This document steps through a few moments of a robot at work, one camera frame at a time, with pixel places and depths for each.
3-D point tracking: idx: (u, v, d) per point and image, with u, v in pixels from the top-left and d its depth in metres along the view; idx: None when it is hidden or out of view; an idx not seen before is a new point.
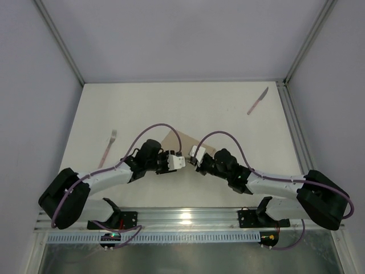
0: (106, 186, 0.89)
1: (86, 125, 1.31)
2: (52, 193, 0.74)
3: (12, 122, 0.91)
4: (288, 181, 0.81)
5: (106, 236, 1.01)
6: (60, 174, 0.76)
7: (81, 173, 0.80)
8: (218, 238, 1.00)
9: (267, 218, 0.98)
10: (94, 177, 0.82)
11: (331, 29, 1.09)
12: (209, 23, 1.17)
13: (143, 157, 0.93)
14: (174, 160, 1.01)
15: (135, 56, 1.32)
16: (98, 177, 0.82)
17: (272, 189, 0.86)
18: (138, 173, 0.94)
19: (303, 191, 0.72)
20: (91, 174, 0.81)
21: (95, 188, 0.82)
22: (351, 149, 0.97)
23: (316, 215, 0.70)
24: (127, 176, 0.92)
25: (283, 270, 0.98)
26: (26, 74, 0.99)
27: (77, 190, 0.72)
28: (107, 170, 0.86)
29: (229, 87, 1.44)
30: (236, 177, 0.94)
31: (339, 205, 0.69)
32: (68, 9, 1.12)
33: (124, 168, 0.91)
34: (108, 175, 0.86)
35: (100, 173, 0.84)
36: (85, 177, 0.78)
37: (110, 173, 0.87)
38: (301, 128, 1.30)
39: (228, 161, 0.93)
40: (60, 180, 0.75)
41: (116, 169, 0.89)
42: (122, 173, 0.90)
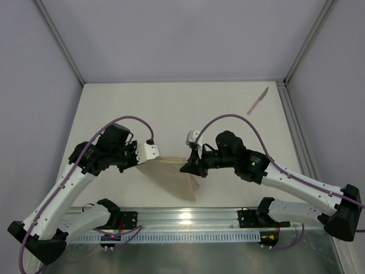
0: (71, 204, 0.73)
1: (86, 125, 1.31)
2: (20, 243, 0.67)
3: (12, 121, 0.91)
4: (324, 192, 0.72)
5: (106, 236, 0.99)
6: (10, 228, 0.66)
7: (27, 224, 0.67)
8: (218, 238, 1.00)
9: (267, 219, 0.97)
10: (43, 217, 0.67)
11: (331, 29, 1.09)
12: (209, 23, 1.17)
13: (108, 142, 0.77)
14: (147, 149, 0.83)
15: (134, 56, 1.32)
16: (46, 214, 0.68)
17: (300, 193, 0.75)
18: (102, 161, 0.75)
19: (342, 209, 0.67)
20: (37, 218, 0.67)
21: (57, 221, 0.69)
22: (352, 149, 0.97)
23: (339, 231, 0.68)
24: (89, 175, 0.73)
25: (283, 270, 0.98)
26: (26, 73, 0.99)
27: (32, 244, 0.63)
28: (54, 196, 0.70)
29: (230, 87, 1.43)
30: (244, 164, 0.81)
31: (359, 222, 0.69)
32: (68, 10, 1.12)
33: (75, 178, 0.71)
34: (59, 202, 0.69)
35: (48, 208, 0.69)
36: (32, 229, 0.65)
37: (58, 198, 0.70)
38: (301, 128, 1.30)
39: (232, 142, 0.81)
40: (12, 233, 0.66)
41: (64, 187, 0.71)
42: (77, 184, 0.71)
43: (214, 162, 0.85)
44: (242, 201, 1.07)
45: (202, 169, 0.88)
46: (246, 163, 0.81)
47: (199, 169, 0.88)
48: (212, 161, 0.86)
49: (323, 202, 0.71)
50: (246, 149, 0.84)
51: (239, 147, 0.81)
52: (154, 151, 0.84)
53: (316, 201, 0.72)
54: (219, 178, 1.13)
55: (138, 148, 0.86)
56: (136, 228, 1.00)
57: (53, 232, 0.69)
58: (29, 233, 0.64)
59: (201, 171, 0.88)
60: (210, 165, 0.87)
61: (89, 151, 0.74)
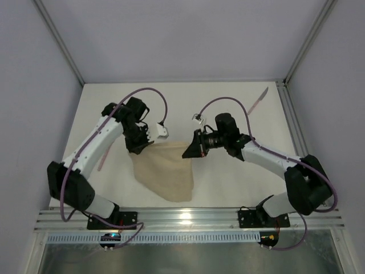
0: (100, 154, 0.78)
1: (86, 125, 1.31)
2: (55, 186, 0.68)
3: (12, 121, 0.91)
4: (282, 158, 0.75)
5: (106, 236, 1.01)
6: (49, 167, 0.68)
7: (67, 161, 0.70)
8: (217, 238, 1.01)
9: (264, 216, 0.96)
10: (83, 156, 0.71)
11: (331, 29, 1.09)
12: (209, 23, 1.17)
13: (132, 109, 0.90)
14: (159, 128, 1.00)
15: (135, 56, 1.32)
16: (85, 154, 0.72)
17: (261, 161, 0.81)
18: (129, 119, 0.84)
19: (292, 169, 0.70)
20: (77, 157, 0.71)
21: (91, 164, 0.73)
22: (352, 149, 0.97)
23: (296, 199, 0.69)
24: (119, 127, 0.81)
25: (283, 270, 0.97)
26: (26, 73, 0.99)
27: (73, 180, 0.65)
28: (92, 138, 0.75)
29: (229, 87, 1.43)
30: (232, 140, 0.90)
31: (320, 196, 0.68)
32: (68, 10, 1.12)
33: (110, 127, 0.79)
34: (96, 145, 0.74)
35: (86, 148, 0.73)
36: (73, 164, 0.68)
37: (96, 140, 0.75)
38: (300, 128, 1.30)
39: (226, 120, 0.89)
40: (51, 173, 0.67)
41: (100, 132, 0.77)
42: (112, 130, 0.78)
43: (214, 139, 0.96)
44: (242, 201, 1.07)
45: (203, 146, 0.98)
46: (234, 141, 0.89)
47: (201, 145, 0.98)
48: (212, 140, 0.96)
49: (280, 166, 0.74)
50: (238, 131, 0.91)
51: (230, 125, 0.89)
52: (164, 130, 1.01)
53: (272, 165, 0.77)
54: (219, 177, 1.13)
55: (150, 130, 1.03)
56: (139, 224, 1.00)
57: (88, 173, 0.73)
58: (71, 168, 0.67)
59: (202, 146, 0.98)
60: (211, 144, 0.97)
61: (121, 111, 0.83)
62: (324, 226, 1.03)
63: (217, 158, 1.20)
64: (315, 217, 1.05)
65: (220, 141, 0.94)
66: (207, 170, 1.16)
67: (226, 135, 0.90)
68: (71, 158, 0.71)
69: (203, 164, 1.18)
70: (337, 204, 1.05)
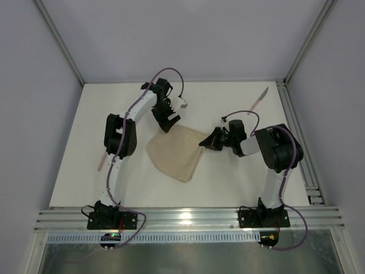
0: (141, 116, 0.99)
1: (86, 125, 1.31)
2: (111, 134, 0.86)
3: (12, 122, 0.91)
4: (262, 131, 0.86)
5: (106, 236, 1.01)
6: (108, 119, 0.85)
7: (121, 114, 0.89)
8: (218, 238, 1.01)
9: (263, 213, 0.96)
10: (133, 112, 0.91)
11: (331, 29, 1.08)
12: (209, 23, 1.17)
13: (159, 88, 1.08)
14: (179, 102, 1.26)
15: (135, 56, 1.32)
16: (134, 110, 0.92)
17: (251, 149, 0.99)
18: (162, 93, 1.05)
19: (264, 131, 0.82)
20: (129, 111, 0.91)
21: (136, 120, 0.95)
22: (351, 149, 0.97)
23: (266, 154, 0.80)
24: (154, 99, 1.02)
25: (283, 270, 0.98)
26: (25, 73, 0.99)
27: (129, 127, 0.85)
28: (138, 102, 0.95)
29: (229, 87, 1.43)
30: (238, 141, 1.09)
31: (286, 153, 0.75)
32: (68, 10, 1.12)
33: (149, 95, 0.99)
34: (141, 105, 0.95)
35: (134, 107, 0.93)
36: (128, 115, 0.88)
37: (141, 103, 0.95)
38: (300, 128, 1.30)
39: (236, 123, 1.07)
40: (110, 122, 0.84)
41: (142, 97, 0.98)
42: (150, 98, 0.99)
43: (225, 137, 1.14)
44: (242, 201, 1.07)
45: (215, 139, 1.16)
46: (237, 141, 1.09)
47: (214, 137, 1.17)
48: (223, 137, 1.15)
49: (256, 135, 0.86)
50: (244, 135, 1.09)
51: (239, 128, 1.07)
52: (183, 101, 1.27)
53: (252, 142, 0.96)
54: (219, 178, 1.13)
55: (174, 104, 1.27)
56: (140, 212, 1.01)
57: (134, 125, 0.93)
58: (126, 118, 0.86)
59: (214, 138, 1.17)
60: (221, 140, 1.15)
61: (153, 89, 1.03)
62: (324, 225, 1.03)
63: (217, 158, 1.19)
64: (315, 216, 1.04)
65: (228, 141, 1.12)
66: (209, 169, 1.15)
67: (234, 136, 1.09)
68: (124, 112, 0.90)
69: (202, 164, 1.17)
70: (337, 204, 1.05)
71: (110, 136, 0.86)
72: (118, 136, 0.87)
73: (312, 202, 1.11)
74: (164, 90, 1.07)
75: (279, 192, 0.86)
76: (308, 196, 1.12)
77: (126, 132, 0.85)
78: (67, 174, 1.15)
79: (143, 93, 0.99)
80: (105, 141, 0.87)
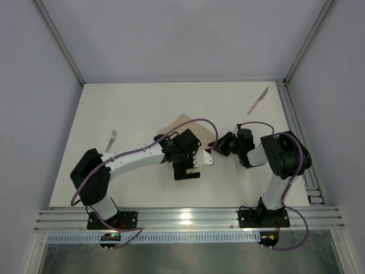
0: (132, 168, 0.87)
1: (86, 125, 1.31)
2: (81, 170, 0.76)
3: (12, 121, 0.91)
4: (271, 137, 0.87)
5: (106, 236, 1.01)
6: (89, 153, 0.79)
7: (105, 156, 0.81)
8: (218, 238, 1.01)
9: (263, 214, 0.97)
10: (119, 160, 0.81)
11: (331, 29, 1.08)
12: (209, 23, 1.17)
13: (182, 142, 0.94)
14: (205, 156, 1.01)
15: (135, 56, 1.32)
16: (123, 158, 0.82)
17: (259, 160, 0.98)
18: (173, 153, 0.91)
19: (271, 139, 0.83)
20: (114, 157, 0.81)
21: (120, 170, 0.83)
22: (351, 149, 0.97)
23: (272, 161, 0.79)
24: (158, 157, 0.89)
25: (283, 270, 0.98)
26: (25, 73, 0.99)
27: (102, 173, 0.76)
28: (134, 152, 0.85)
29: (230, 87, 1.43)
30: (245, 152, 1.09)
31: (292, 160, 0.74)
32: (68, 11, 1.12)
33: (154, 150, 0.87)
34: (136, 158, 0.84)
35: (126, 154, 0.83)
36: (108, 161, 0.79)
37: (139, 156, 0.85)
38: (301, 128, 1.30)
39: (246, 133, 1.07)
40: (88, 158, 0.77)
41: (144, 151, 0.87)
42: (154, 154, 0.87)
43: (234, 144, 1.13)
44: (242, 201, 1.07)
45: (223, 143, 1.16)
46: (244, 152, 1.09)
47: (223, 141, 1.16)
48: (232, 142, 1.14)
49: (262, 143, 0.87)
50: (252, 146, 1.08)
51: (248, 139, 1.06)
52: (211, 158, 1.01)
53: (260, 153, 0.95)
54: (220, 178, 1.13)
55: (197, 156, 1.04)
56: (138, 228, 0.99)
57: (115, 174, 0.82)
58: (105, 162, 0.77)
59: (223, 142, 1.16)
60: (230, 146, 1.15)
61: (162, 146, 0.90)
62: (324, 225, 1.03)
63: (217, 158, 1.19)
64: (315, 216, 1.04)
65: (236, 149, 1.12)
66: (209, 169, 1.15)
67: (243, 147, 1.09)
68: (109, 156, 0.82)
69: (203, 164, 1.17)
70: (337, 204, 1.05)
71: (78, 172, 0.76)
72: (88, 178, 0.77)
73: (312, 202, 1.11)
74: (179, 153, 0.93)
75: (282, 196, 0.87)
76: (308, 196, 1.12)
77: (94, 180, 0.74)
78: (67, 174, 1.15)
79: (149, 146, 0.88)
80: (72, 174, 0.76)
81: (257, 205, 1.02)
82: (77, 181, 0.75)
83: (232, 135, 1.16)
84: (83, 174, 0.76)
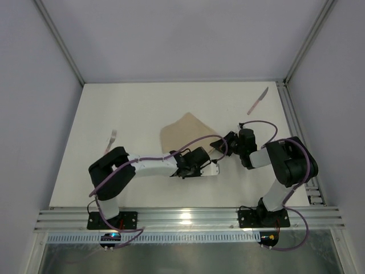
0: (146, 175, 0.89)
1: (86, 125, 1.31)
2: (103, 165, 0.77)
3: (12, 121, 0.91)
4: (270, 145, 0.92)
5: (106, 236, 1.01)
6: (118, 149, 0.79)
7: (131, 156, 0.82)
8: (218, 238, 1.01)
9: (263, 214, 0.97)
10: (142, 163, 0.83)
11: (331, 29, 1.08)
12: (209, 23, 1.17)
13: (193, 158, 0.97)
14: (213, 168, 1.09)
15: (135, 56, 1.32)
16: (145, 162, 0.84)
17: (261, 162, 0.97)
18: (183, 170, 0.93)
19: (276, 145, 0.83)
20: (139, 159, 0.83)
21: (138, 173, 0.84)
22: (351, 149, 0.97)
23: (277, 169, 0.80)
24: (171, 170, 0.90)
25: (283, 270, 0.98)
26: (25, 73, 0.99)
27: (125, 173, 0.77)
28: (154, 159, 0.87)
29: (229, 87, 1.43)
30: (247, 153, 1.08)
31: (300, 168, 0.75)
32: (68, 11, 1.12)
33: (170, 161, 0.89)
34: (155, 165, 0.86)
35: (148, 160, 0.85)
36: (134, 161, 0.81)
37: (158, 162, 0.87)
38: (301, 128, 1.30)
39: (247, 134, 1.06)
40: (116, 153, 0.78)
41: (162, 160, 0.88)
42: (170, 166, 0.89)
43: (235, 144, 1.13)
44: (242, 201, 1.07)
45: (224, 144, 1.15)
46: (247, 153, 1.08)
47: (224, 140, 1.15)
48: (233, 142, 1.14)
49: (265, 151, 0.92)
50: (254, 146, 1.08)
51: (250, 139, 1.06)
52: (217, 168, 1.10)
53: (264, 156, 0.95)
54: (220, 178, 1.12)
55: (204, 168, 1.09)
56: (138, 230, 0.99)
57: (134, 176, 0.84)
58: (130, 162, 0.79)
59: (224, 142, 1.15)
60: (231, 146, 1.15)
61: (176, 160, 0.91)
62: (324, 225, 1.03)
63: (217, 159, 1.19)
64: (315, 216, 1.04)
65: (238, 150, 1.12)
66: None
67: (244, 148, 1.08)
68: (134, 157, 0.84)
69: None
70: (338, 204, 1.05)
71: (101, 165, 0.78)
72: (109, 172, 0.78)
73: (312, 202, 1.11)
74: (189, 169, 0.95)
75: (285, 198, 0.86)
76: (308, 196, 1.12)
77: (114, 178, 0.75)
78: (67, 174, 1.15)
79: (166, 156, 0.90)
80: (94, 165, 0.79)
81: (257, 205, 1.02)
82: (96, 173, 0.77)
83: (233, 135, 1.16)
84: (104, 169, 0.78)
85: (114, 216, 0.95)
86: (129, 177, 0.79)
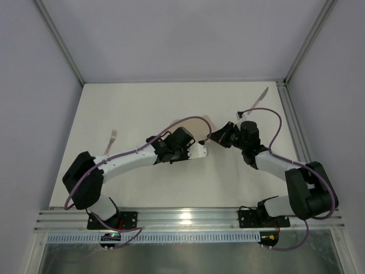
0: (124, 170, 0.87)
1: (87, 125, 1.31)
2: (73, 173, 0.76)
3: (12, 122, 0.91)
4: (288, 162, 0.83)
5: (106, 236, 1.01)
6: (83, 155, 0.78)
7: (97, 158, 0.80)
8: (217, 238, 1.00)
9: (263, 214, 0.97)
10: (112, 162, 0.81)
11: (331, 29, 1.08)
12: (209, 23, 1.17)
13: (174, 141, 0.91)
14: (199, 148, 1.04)
15: (135, 56, 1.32)
16: (115, 161, 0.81)
17: (268, 169, 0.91)
18: (165, 154, 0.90)
19: (296, 172, 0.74)
20: (108, 160, 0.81)
21: (113, 173, 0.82)
22: (351, 149, 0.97)
23: (293, 200, 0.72)
24: (150, 157, 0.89)
25: (283, 270, 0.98)
26: (25, 74, 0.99)
27: (94, 176, 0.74)
28: (129, 153, 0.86)
29: (228, 87, 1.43)
30: (251, 149, 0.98)
31: (323, 201, 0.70)
32: (68, 11, 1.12)
33: (147, 151, 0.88)
34: (128, 159, 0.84)
35: (118, 157, 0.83)
36: (101, 164, 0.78)
37: (130, 156, 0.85)
38: (301, 128, 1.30)
39: (250, 129, 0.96)
40: (82, 159, 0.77)
41: (138, 152, 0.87)
42: (146, 156, 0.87)
43: (235, 137, 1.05)
44: (242, 201, 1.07)
45: (224, 137, 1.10)
46: (251, 150, 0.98)
47: (223, 134, 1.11)
48: (233, 136, 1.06)
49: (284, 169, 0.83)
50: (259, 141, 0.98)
51: (253, 135, 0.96)
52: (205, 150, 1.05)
53: (276, 168, 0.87)
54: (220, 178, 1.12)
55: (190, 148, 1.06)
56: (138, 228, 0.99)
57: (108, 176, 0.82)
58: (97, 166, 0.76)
59: (223, 136, 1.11)
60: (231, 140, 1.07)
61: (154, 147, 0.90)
62: (324, 225, 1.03)
63: (215, 159, 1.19)
64: None
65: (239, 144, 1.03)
66: (209, 169, 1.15)
67: (247, 143, 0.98)
68: (101, 158, 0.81)
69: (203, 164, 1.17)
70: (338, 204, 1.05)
71: (71, 175, 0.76)
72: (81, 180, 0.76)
73: None
74: (170, 154, 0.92)
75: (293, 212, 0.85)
76: None
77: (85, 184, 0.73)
78: None
79: (141, 146, 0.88)
80: (65, 176, 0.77)
81: (257, 205, 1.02)
82: (69, 184, 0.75)
83: (234, 127, 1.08)
84: (76, 177, 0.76)
85: (115, 213, 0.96)
86: (101, 181, 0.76)
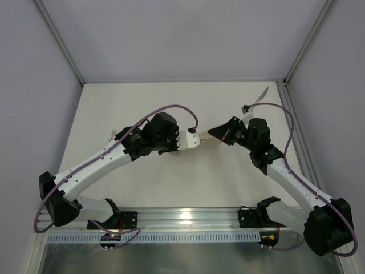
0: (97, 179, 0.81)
1: (86, 125, 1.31)
2: (43, 194, 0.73)
3: (12, 121, 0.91)
4: (312, 193, 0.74)
5: (106, 236, 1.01)
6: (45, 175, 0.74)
7: (58, 177, 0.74)
8: (218, 238, 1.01)
9: (263, 215, 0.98)
10: (73, 178, 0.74)
11: (331, 29, 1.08)
12: (209, 23, 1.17)
13: (152, 131, 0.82)
14: (189, 137, 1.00)
15: (134, 56, 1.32)
16: (78, 176, 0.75)
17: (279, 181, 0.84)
18: (142, 147, 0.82)
19: (321, 211, 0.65)
20: (68, 177, 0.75)
21: (81, 188, 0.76)
22: (351, 148, 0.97)
23: (312, 235, 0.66)
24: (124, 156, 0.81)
25: (283, 270, 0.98)
26: (25, 73, 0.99)
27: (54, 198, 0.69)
28: (92, 162, 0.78)
29: (228, 87, 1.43)
30: (261, 152, 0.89)
31: (341, 241, 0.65)
32: (68, 11, 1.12)
33: (114, 154, 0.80)
34: (93, 170, 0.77)
35: (81, 170, 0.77)
36: (61, 184, 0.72)
37: (95, 165, 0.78)
38: (301, 128, 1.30)
39: (261, 129, 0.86)
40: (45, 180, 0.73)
41: (102, 158, 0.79)
42: (114, 160, 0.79)
43: (240, 135, 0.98)
44: (242, 201, 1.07)
45: (228, 134, 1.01)
46: (261, 152, 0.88)
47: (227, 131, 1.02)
48: (239, 134, 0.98)
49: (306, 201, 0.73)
50: (268, 142, 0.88)
51: (263, 135, 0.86)
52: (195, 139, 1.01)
53: (293, 191, 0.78)
54: (221, 178, 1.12)
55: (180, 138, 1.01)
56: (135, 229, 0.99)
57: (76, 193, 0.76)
58: (56, 188, 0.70)
59: (227, 133, 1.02)
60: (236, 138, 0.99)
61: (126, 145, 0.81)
62: None
63: (216, 159, 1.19)
64: None
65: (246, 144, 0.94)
66: (210, 169, 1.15)
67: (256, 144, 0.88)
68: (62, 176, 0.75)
69: (204, 164, 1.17)
70: None
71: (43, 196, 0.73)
72: None
73: None
74: (149, 148, 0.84)
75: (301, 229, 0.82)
76: None
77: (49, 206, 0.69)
78: None
79: (109, 148, 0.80)
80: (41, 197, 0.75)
81: (256, 205, 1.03)
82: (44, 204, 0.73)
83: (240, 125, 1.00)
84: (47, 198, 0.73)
85: (113, 213, 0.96)
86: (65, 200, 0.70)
